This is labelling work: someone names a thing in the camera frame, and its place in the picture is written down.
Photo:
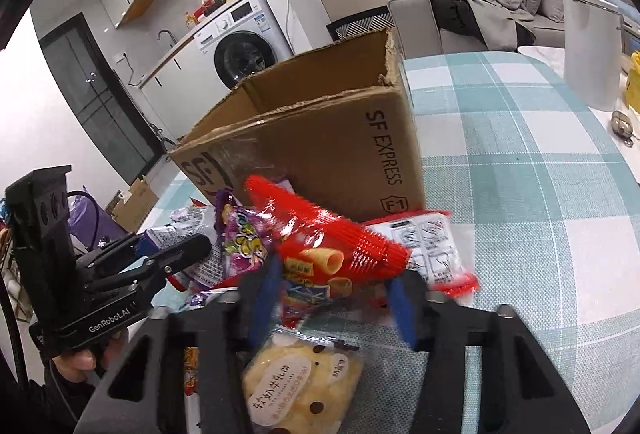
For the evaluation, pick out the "purple candy packet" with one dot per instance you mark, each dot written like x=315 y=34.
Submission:
x=240 y=239

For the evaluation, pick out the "yellow bread packet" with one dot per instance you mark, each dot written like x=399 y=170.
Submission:
x=300 y=379

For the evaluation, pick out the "metal faucet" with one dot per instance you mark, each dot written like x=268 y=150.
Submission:
x=165 y=36

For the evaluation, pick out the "yellow plastic bag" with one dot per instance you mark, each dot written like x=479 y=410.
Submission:
x=634 y=79

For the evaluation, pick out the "purple plastic bag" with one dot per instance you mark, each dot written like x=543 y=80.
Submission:
x=102 y=226

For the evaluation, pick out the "white packet with red edge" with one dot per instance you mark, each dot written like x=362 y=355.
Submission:
x=425 y=244

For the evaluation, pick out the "red tube snack packet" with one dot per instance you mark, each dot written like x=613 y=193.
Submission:
x=320 y=234

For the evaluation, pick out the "grey jacket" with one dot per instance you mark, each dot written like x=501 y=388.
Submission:
x=500 y=9

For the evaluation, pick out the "white purple snack packet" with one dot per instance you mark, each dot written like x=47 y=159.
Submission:
x=205 y=271

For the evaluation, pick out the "person's left hand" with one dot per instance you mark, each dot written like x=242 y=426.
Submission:
x=75 y=364

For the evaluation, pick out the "black clothing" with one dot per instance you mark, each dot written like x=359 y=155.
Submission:
x=455 y=14

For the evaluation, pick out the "red food packages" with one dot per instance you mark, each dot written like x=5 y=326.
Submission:
x=200 y=10

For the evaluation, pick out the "white washing machine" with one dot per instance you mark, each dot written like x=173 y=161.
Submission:
x=240 y=59

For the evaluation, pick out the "small open cardboard box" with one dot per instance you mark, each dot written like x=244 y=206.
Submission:
x=140 y=204

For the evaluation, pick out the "white kitchen base cabinet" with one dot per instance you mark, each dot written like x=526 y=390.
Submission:
x=175 y=84

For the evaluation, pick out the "brown cardboard box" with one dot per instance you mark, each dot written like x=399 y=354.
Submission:
x=330 y=139

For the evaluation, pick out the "white cylindrical container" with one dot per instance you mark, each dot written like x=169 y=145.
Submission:
x=590 y=49

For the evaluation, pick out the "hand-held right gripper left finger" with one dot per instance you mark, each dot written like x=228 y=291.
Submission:
x=262 y=301

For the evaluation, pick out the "dark glass door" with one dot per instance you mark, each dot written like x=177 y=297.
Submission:
x=95 y=99

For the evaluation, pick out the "black white patterned stool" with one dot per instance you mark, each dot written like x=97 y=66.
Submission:
x=360 y=26

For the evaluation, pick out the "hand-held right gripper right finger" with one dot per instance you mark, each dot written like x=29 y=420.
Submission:
x=402 y=309

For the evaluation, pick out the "red potato stick packet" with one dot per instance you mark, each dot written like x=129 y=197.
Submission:
x=191 y=369

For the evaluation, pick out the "silver crumpled packet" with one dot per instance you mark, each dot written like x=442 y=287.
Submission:
x=192 y=216

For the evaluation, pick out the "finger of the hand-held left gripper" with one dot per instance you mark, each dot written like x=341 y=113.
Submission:
x=185 y=251
x=120 y=246

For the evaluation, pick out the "person's left forearm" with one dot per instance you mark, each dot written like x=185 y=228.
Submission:
x=35 y=406

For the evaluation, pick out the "teal checkered tablecloth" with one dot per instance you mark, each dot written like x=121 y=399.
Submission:
x=500 y=164

